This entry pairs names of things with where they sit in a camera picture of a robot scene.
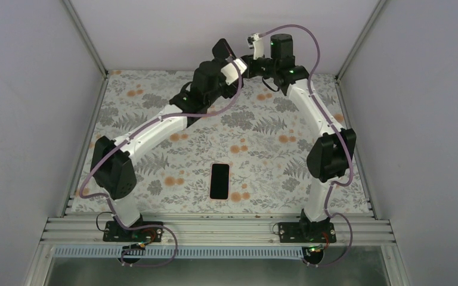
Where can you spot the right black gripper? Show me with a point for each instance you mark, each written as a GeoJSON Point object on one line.
{"type": "Point", "coordinates": [248, 61]}

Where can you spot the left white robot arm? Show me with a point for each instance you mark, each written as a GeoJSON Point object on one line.
{"type": "Point", "coordinates": [113, 160]}

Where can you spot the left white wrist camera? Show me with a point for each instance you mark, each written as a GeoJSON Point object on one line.
{"type": "Point", "coordinates": [230, 70]}

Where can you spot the white slotted cable duct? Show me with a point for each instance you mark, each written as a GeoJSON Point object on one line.
{"type": "Point", "coordinates": [183, 252]}

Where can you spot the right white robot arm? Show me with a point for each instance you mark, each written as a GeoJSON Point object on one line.
{"type": "Point", "coordinates": [333, 149]}

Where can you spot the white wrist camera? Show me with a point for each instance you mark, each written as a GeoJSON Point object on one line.
{"type": "Point", "coordinates": [230, 70]}
{"type": "Point", "coordinates": [256, 44]}

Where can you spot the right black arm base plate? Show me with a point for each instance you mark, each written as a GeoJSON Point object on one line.
{"type": "Point", "coordinates": [307, 232]}

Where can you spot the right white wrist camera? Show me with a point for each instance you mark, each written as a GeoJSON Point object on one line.
{"type": "Point", "coordinates": [256, 44]}

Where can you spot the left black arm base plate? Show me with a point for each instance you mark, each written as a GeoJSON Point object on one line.
{"type": "Point", "coordinates": [113, 232]}

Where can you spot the pink-edged black smartphone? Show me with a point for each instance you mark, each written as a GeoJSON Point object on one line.
{"type": "Point", "coordinates": [219, 181]}

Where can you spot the aluminium rail frame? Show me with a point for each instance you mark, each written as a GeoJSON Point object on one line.
{"type": "Point", "coordinates": [238, 230]}

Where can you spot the black phone case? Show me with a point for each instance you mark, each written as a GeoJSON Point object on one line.
{"type": "Point", "coordinates": [222, 50]}

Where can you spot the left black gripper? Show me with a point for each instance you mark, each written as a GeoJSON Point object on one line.
{"type": "Point", "coordinates": [232, 89]}

